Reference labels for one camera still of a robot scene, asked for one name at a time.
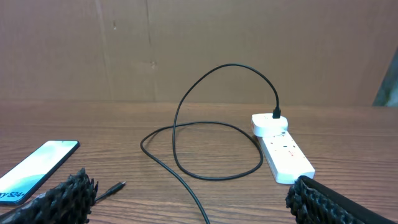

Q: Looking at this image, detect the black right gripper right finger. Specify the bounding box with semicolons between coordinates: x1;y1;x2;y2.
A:
285;175;394;224

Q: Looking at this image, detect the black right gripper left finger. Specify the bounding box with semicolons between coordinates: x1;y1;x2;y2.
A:
1;169;98;224

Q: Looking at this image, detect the Samsung Galaxy smartphone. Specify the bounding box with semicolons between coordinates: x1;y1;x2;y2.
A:
1;140;80;206

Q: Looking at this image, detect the black USB charging cable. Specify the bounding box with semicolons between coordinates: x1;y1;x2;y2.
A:
95;63;282;224

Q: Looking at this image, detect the white USB charger plug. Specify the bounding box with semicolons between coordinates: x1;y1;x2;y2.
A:
251;113;289;137

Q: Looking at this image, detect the white power strip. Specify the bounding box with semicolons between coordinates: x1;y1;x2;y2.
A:
257;131;315;185

